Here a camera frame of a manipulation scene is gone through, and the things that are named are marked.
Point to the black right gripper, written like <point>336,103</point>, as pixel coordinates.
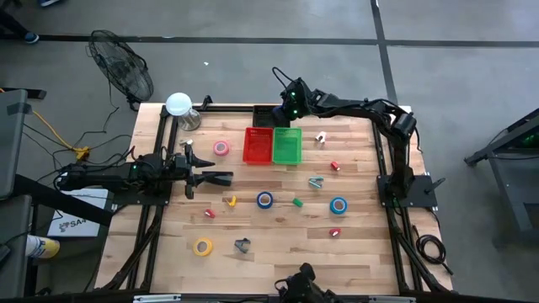
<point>300,99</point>

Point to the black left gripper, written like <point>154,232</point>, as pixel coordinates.
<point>185,168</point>

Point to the pink tape roll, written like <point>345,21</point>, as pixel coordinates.
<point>215,148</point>

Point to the yellow staple remover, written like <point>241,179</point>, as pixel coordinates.
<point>233,202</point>

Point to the pale silver staple remover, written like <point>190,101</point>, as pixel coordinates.
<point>185,142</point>

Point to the red mini stapler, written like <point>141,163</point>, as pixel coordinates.
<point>209,213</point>
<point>335,166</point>
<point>334,232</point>

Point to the white staple remover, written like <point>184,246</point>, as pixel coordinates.
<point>319,137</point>

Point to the dark blue tape roll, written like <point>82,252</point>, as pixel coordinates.
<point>258,200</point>

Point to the black staple remover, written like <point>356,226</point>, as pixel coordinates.
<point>241,243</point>

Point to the yellow tape roll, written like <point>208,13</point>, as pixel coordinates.
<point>195,247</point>

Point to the teal staple remover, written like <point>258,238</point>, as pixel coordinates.
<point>315,182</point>

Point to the light blue tape roll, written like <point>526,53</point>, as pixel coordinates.
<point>332,205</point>

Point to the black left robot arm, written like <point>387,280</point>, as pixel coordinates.
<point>105,174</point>

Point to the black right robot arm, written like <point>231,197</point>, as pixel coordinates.
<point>358,107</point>

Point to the green mini stapler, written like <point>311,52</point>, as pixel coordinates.
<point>297,202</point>

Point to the black plastic basket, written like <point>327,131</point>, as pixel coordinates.
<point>263,118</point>

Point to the green plastic basket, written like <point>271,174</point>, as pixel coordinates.
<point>287,147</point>

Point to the red plastic basket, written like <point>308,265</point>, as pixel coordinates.
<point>257,145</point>

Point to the white globe table lamp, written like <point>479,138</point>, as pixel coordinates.
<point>179,104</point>

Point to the black floor fan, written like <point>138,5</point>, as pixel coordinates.
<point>122,67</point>

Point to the white printed box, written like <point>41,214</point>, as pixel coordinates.
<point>80,219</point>

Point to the yellow white spray can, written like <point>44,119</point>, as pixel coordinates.
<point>44,247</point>

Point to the grey equipment cabinet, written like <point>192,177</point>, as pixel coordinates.
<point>12,143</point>

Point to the person's shoe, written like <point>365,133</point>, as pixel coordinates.
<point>50,2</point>
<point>31,38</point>

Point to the grey metal rack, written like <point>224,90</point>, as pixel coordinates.
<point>518,202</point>

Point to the person's leg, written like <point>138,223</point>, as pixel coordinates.
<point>10,23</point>

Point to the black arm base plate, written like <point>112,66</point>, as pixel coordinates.
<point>421,191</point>
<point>139,201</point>

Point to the black table-level camera mount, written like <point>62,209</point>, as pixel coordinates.
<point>303,286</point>

